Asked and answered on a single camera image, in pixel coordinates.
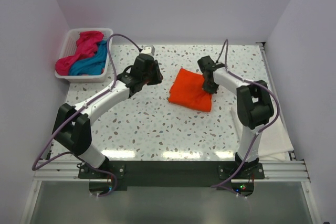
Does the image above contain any white folded cloth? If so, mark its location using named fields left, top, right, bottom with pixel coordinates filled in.
left=230, top=106, right=293, bottom=162

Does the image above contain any orange t shirt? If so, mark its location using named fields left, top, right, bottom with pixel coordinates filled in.
left=168, top=68, right=212, bottom=112

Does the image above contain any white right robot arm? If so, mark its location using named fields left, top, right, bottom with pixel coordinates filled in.
left=197, top=56, right=274, bottom=178

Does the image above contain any pink t shirt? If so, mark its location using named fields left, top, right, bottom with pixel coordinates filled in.
left=55, top=31, right=103, bottom=76

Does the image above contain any white plastic laundry basket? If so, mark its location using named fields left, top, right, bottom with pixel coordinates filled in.
left=55, top=28, right=113, bottom=83

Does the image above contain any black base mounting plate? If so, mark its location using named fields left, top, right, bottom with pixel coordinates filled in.
left=77, top=159, right=266, bottom=192

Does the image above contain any blue t shirt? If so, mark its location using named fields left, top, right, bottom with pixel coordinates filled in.
left=69, top=40, right=107, bottom=76

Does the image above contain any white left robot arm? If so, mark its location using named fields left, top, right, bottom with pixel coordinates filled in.
left=52, top=47, right=163, bottom=178

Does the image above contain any aluminium frame rail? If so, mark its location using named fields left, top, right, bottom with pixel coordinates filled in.
left=19, top=158, right=82, bottom=224

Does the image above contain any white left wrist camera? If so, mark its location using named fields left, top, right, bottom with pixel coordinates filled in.
left=140, top=45, right=155, bottom=57

